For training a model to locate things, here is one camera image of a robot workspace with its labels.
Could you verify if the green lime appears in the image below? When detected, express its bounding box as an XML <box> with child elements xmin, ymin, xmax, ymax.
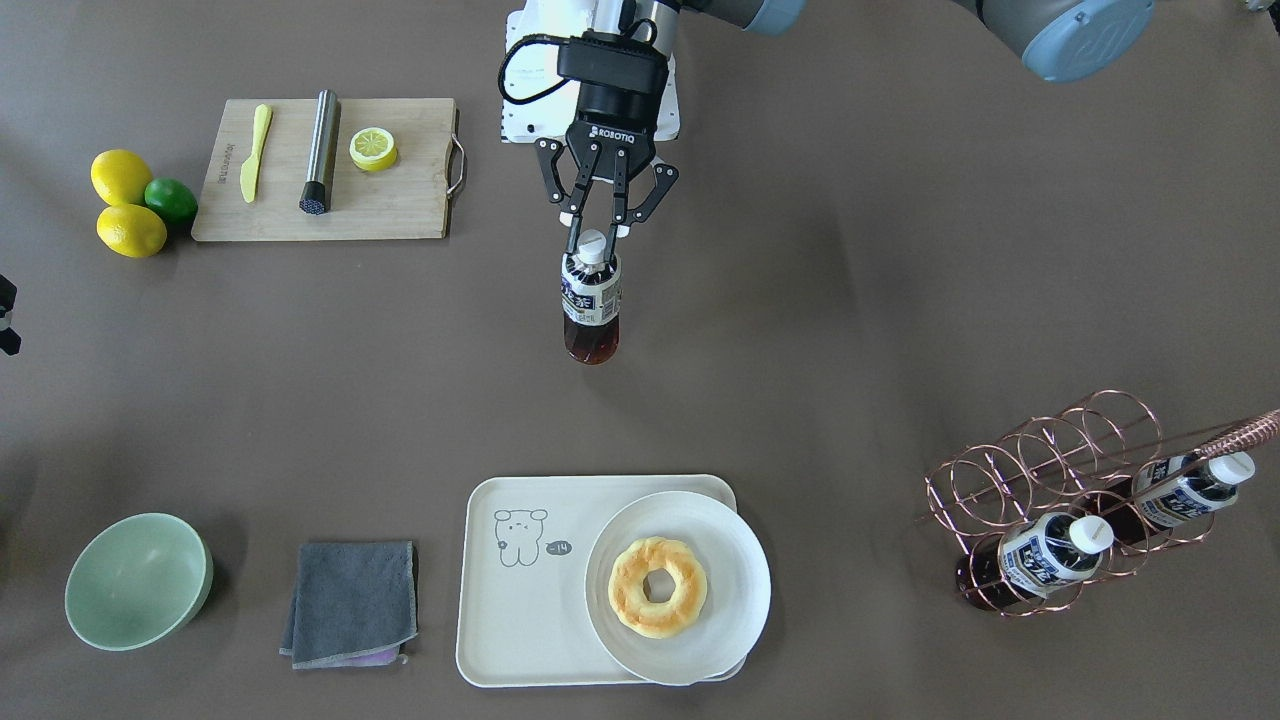
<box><xmin>143</xmin><ymin>177</ymin><xmax>198</xmax><ymax>225</ymax></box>

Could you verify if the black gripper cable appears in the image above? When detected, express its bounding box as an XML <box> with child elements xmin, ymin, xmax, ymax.
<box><xmin>497</xmin><ymin>33</ymin><xmax>581</xmax><ymax>108</ymax></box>

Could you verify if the cream rectangular tray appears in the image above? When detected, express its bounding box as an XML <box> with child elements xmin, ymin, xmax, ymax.
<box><xmin>454</xmin><ymin>474</ymin><xmax>737</xmax><ymax>688</ymax></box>

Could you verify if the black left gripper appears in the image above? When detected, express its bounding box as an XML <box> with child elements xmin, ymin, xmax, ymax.
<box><xmin>534</xmin><ymin>32</ymin><xmax>680</xmax><ymax>246</ymax></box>

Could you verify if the yellow lemon upper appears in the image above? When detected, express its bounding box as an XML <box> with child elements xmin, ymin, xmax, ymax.
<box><xmin>90</xmin><ymin>149</ymin><xmax>154</xmax><ymax>206</ymax></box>

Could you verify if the white round plate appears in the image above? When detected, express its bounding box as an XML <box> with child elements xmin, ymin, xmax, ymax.
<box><xmin>585</xmin><ymin>491</ymin><xmax>771</xmax><ymax>685</ymax></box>

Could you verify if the yellow plastic knife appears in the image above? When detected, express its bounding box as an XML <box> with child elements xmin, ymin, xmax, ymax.
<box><xmin>239</xmin><ymin>102</ymin><xmax>273</xmax><ymax>204</ymax></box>

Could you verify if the green bowl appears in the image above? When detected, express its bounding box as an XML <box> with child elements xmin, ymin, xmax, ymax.
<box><xmin>64</xmin><ymin>512</ymin><xmax>214</xmax><ymax>652</ymax></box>

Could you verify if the tea bottle in rack rear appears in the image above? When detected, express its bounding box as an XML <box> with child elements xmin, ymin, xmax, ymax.
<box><xmin>1100</xmin><ymin>452</ymin><xmax>1256</xmax><ymax>547</ymax></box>

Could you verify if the half lemon slice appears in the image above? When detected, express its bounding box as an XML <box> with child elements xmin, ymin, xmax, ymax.
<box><xmin>348</xmin><ymin>127</ymin><xmax>399</xmax><ymax>172</ymax></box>

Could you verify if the grey folded cloth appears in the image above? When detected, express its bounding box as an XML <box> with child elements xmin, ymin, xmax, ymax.
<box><xmin>278</xmin><ymin>539</ymin><xmax>419</xmax><ymax>670</ymax></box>

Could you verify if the copper wire bottle rack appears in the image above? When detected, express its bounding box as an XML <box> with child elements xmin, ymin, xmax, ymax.
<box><xmin>924</xmin><ymin>389</ymin><xmax>1277</xmax><ymax>618</ymax></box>

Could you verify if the wooden cutting board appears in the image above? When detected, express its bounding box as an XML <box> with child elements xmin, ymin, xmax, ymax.
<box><xmin>191</xmin><ymin>97</ymin><xmax>465</xmax><ymax>243</ymax></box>

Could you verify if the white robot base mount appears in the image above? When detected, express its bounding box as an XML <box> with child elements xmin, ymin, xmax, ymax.
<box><xmin>498</xmin><ymin>0</ymin><xmax>684</xmax><ymax>143</ymax></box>

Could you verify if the tea bottle in rack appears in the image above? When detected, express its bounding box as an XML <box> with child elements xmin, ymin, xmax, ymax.
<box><xmin>1100</xmin><ymin>452</ymin><xmax>1256</xmax><ymax>547</ymax></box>
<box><xmin>956</xmin><ymin>512</ymin><xmax>1115</xmax><ymax>611</ymax></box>

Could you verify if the yellow lemon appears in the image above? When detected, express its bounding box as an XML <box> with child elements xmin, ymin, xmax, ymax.
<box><xmin>90</xmin><ymin>149</ymin><xmax>154</xmax><ymax>206</ymax></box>
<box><xmin>96</xmin><ymin>204</ymin><xmax>169</xmax><ymax>258</ymax></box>

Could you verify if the tea bottle in rack front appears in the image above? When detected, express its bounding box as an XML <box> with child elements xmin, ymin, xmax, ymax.
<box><xmin>956</xmin><ymin>512</ymin><xmax>1115</xmax><ymax>611</ymax></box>

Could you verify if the glazed donut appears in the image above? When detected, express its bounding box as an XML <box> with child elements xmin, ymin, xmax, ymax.
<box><xmin>607</xmin><ymin>536</ymin><xmax>709</xmax><ymax>641</ymax></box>

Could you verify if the metal cylinder tool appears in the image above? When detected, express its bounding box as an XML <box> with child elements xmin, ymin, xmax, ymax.
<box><xmin>298</xmin><ymin>88</ymin><xmax>340</xmax><ymax>215</ymax></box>

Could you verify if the yellow lemon lower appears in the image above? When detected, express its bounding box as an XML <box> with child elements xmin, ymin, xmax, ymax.
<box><xmin>96</xmin><ymin>204</ymin><xmax>169</xmax><ymax>258</ymax></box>

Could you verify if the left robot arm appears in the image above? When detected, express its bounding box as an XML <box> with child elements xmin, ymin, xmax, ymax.
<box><xmin>495</xmin><ymin>1</ymin><xmax>1158</xmax><ymax>251</ymax></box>

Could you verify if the tea bottle with white cap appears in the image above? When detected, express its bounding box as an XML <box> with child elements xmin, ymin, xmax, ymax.
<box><xmin>559</xmin><ymin>229</ymin><xmax>622</xmax><ymax>365</ymax></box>

